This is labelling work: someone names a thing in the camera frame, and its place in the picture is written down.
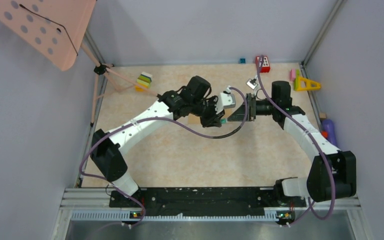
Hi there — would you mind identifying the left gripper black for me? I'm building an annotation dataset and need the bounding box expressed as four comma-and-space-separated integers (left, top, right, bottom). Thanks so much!
191, 95, 226, 128

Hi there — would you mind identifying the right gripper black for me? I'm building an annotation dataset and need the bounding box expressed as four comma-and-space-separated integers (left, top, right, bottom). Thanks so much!
227, 93, 277, 122

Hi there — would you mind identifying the brown kraft envelope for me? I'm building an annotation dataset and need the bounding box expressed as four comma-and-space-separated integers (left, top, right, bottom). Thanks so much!
187, 114, 201, 125

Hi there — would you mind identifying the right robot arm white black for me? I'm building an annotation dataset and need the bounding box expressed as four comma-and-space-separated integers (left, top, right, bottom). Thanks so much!
227, 78, 357, 206

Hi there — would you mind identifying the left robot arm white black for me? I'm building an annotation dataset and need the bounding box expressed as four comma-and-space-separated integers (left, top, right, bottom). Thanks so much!
90, 76, 236, 207

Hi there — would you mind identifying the red toy calculator block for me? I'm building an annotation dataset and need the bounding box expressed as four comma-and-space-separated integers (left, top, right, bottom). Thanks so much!
254, 55, 271, 73

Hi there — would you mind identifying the pink green toy block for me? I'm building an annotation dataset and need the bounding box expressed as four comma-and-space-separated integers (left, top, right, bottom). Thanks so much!
289, 68, 301, 82

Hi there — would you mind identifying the yellow triangle toy block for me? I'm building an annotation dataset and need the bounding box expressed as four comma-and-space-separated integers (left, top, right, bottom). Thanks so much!
293, 76, 322, 92

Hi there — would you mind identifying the striped coloured block stack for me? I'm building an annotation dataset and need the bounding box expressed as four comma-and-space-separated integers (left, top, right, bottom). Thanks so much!
135, 71, 153, 92

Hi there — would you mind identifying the small wooden block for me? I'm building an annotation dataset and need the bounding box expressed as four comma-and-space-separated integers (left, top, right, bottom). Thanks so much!
319, 112, 327, 120

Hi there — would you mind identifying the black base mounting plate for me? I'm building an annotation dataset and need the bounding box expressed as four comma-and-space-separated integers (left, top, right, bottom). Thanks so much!
109, 186, 307, 217

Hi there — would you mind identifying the pink perforated music stand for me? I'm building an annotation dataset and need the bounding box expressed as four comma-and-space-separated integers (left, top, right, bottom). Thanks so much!
0, 0, 161, 127

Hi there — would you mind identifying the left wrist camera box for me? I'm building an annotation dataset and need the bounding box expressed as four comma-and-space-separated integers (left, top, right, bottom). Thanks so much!
215, 85, 236, 114

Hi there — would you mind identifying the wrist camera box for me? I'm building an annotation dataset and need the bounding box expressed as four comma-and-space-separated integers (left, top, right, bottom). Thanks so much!
246, 77, 260, 91
215, 85, 236, 114

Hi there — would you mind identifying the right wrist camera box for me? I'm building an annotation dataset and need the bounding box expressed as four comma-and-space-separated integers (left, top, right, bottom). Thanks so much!
246, 77, 260, 91

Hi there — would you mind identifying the aluminium frame rail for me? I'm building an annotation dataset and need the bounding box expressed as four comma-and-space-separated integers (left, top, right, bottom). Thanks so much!
51, 187, 372, 240

